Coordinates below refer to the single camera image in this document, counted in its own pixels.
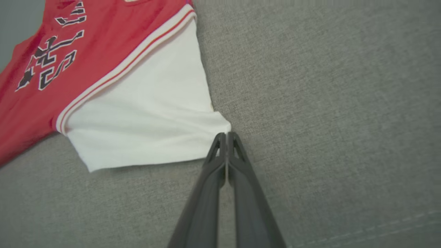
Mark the red jersey with white sleeves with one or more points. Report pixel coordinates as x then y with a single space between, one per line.
103 51

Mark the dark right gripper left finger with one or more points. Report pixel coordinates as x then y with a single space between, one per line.
203 213

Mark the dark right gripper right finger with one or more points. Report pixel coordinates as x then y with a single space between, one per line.
251 213

